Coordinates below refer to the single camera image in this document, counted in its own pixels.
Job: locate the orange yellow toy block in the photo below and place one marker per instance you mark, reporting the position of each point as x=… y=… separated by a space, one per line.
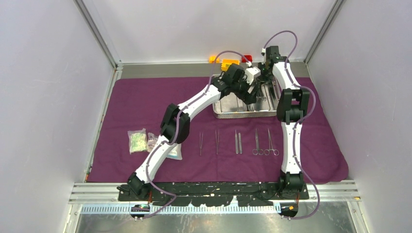
x=226 y=63

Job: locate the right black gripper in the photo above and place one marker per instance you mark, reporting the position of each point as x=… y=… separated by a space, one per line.
x=265 y=79

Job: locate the red block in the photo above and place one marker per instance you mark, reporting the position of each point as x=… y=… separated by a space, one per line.
x=246 y=58

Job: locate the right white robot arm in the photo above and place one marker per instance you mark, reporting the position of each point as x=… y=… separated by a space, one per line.
x=292 y=107

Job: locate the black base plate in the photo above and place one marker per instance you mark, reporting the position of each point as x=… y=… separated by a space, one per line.
x=212 y=194

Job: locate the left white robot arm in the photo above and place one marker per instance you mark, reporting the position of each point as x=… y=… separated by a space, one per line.
x=175 y=125

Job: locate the green packet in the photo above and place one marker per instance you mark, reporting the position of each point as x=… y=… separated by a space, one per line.
x=137 y=141

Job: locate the small orange block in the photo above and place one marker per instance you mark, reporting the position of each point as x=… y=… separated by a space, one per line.
x=213 y=59

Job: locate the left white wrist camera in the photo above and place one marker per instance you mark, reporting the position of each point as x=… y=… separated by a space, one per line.
x=251 y=73

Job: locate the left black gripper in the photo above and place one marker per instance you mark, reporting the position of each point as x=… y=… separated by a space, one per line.
x=248 y=98

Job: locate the purple cloth wrap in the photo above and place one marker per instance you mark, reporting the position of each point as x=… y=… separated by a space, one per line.
x=141 y=103

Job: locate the steel surgical scissors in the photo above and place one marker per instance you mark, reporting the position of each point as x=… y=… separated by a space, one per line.
x=270 y=149
x=257 y=150

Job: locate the steel surgical forceps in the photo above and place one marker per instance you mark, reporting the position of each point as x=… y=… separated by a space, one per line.
x=261 y=93

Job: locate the steel instrument tray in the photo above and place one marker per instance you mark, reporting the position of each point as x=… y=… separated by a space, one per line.
x=232 y=107

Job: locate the pink clear packet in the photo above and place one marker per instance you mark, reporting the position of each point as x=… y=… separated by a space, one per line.
x=151 y=141

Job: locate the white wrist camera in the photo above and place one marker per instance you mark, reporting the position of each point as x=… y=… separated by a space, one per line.
x=265 y=55
x=251 y=73

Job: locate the steel tweezers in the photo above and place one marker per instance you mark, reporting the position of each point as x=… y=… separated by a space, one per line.
x=201 y=136
x=217 y=135

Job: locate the white sterile pouch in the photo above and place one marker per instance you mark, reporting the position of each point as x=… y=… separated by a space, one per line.
x=175 y=153

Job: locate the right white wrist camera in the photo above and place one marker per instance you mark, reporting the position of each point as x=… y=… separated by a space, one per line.
x=265 y=55

